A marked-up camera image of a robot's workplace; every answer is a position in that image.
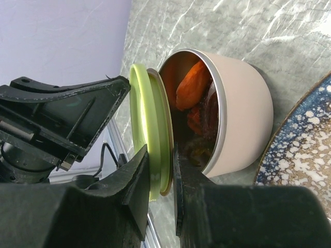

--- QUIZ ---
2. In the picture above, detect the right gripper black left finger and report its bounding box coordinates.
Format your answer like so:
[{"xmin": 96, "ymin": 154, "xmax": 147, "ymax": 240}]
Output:
[{"xmin": 1, "ymin": 146, "xmax": 150, "ymax": 247}]

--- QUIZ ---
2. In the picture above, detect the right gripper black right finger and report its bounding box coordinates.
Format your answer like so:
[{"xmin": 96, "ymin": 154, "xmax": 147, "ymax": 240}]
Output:
[{"xmin": 173, "ymin": 145, "xmax": 330, "ymax": 247}]

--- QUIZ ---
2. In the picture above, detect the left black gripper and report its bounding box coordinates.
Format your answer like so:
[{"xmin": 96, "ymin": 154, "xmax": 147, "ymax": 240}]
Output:
[{"xmin": 1, "ymin": 76, "xmax": 130, "ymax": 184}]

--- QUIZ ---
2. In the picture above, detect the brown braised food piece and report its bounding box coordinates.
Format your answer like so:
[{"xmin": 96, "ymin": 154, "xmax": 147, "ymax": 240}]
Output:
[{"xmin": 185, "ymin": 139, "xmax": 213, "ymax": 167}]

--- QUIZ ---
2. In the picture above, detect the green round lid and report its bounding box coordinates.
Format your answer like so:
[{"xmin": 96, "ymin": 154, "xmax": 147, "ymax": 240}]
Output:
[{"xmin": 129, "ymin": 64, "xmax": 174, "ymax": 201}]

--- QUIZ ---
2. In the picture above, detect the orange chicken wing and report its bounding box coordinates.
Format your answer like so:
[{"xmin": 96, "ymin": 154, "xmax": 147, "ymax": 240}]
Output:
[{"xmin": 176, "ymin": 60, "xmax": 210, "ymax": 111}]

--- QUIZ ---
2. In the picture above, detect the speckled ceramic plate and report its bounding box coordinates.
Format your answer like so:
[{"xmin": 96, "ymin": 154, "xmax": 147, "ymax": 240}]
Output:
[{"xmin": 254, "ymin": 74, "xmax": 330, "ymax": 217}]

